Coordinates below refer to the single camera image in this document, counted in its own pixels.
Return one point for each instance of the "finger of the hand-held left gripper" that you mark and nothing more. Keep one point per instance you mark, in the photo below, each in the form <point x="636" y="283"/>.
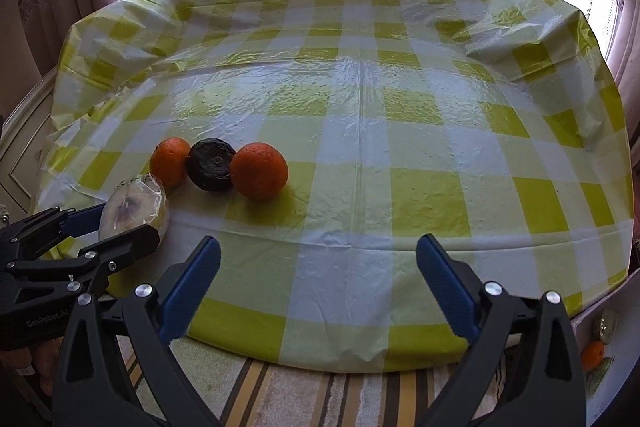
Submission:
<point x="85" y="221"/>
<point x="130" y="239"/>

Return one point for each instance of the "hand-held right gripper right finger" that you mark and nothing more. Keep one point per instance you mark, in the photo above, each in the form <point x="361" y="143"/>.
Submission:
<point x="447" y="287"/>

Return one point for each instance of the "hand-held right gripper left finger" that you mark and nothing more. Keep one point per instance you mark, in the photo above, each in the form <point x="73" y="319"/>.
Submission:
<point x="192" y="287"/>

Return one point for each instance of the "large halved pomelo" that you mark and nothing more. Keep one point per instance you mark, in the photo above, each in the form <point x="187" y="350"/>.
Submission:
<point x="132" y="209"/>

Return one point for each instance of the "small orange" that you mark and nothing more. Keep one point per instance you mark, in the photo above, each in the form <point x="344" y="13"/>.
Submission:
<point x="170" y="159"/>

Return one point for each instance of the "dark wrinkled fruit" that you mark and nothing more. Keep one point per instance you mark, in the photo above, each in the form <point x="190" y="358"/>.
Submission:
<point x="211" y="164"/>

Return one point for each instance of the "large orange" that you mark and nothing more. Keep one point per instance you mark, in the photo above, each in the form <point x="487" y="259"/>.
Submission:
<point x="259" y="177"/>

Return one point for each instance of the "small green fruit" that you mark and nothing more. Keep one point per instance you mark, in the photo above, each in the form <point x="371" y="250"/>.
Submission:
<point x="607" y="324"/>

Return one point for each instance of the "purple cardboard box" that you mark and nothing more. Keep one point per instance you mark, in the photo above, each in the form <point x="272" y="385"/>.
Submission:
<point x="617" y="372"/>

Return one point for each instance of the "white dresser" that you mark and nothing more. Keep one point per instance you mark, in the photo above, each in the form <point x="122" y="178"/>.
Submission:
<point x="25" y="157"/>

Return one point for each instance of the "striped towel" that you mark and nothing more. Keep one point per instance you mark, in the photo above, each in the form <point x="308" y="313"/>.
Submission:
<point x="310" y="397"/>

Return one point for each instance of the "yellow checkered plastic tablecloth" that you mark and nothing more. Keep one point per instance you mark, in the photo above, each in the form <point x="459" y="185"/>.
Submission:
<point x="375" y="132"/>

